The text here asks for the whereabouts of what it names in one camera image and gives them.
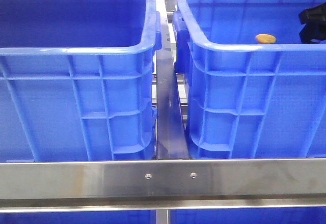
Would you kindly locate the blue bin lower shelf left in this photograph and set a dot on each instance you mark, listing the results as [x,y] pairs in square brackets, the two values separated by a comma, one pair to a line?
[134,216]

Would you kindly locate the blue plastic source bin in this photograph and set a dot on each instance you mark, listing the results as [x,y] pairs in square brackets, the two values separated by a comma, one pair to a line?
[76,80]

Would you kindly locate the steel rack front rail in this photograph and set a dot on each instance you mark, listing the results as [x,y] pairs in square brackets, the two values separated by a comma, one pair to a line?
[162,184]

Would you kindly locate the blue bin shelf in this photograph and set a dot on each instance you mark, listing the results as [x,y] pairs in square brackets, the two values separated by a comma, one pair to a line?
[250,215]
[134,216]

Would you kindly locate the blue bin lower shelf right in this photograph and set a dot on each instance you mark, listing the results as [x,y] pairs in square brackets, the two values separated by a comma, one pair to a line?
[250,215]

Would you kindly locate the yellow mushroom push button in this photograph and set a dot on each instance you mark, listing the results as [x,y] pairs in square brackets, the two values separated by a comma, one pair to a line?
[265,39]

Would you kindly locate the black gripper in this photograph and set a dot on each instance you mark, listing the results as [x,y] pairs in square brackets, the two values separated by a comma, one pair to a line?
[314,20]

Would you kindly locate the blue plastic bin left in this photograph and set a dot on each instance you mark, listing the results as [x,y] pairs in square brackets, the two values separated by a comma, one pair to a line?
[245,99]

